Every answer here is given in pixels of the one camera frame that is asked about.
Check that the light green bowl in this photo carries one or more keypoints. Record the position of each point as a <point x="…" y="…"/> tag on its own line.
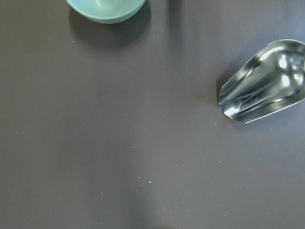
<point x="106" y="11"/>

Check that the steel ice scoop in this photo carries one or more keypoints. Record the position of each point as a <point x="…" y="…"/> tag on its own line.
<point x="271" y="81"/>

